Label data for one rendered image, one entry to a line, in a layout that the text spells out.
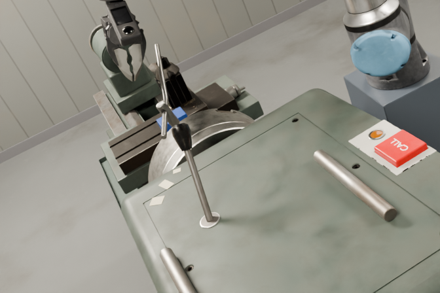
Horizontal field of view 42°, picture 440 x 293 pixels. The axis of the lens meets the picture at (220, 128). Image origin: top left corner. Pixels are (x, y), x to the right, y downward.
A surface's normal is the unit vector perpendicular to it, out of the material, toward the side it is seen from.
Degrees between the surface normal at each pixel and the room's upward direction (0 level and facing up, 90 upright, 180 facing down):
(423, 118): 90
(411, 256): 0
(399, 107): 90
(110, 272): 0
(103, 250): 0
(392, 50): 98
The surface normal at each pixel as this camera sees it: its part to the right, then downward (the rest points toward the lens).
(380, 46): -0.18, 0.69
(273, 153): -0.36, -0.79
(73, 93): 0.28, 0.42
